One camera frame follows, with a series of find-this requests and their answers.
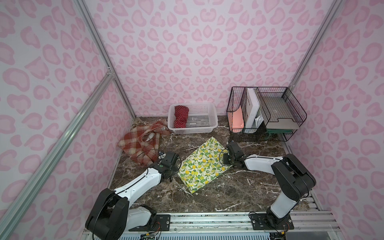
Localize aluminium front rail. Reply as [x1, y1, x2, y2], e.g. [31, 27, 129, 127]
[80, 211, 346, 240]

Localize pink folder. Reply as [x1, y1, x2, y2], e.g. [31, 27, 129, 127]
[229, 107, 245, 133]

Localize lemon print skirt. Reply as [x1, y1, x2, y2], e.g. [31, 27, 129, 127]
[178, 137, 231, 194]

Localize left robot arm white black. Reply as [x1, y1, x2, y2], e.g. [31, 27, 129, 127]
[85, 152, 180, 240]

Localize grey laptop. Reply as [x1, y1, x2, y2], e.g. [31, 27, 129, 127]
[262, 97, 302, 131]

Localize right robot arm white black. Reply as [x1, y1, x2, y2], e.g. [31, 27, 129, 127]
[223, 142, 317, 225]

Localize black wire desk organizer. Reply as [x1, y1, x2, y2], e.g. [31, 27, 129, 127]
[227, 87, 307, 142]

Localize red plaid skirt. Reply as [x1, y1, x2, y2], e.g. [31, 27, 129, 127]
[118, 119, 171, 167]

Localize white binder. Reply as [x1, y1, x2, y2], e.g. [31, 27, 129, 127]
[245, 88, 260, 129]

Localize white plastic basket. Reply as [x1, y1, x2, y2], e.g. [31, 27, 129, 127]
[168, 103, 218, 134]

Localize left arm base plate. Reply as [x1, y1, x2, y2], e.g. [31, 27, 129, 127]
[129, 214, 171, 232]

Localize green book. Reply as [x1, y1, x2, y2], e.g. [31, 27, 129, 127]
[267, 129, 293, 135]

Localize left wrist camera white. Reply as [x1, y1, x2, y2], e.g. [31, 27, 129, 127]
[158, 151, 166, 160]

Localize red polka dot skirt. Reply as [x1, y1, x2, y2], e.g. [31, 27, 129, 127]
[174, 105, 190, 129]

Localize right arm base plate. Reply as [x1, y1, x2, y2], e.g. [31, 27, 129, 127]
[248, 212, 295, 231]

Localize white envelope papers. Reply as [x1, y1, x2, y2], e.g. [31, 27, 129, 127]
[255, 115, 264, 129]

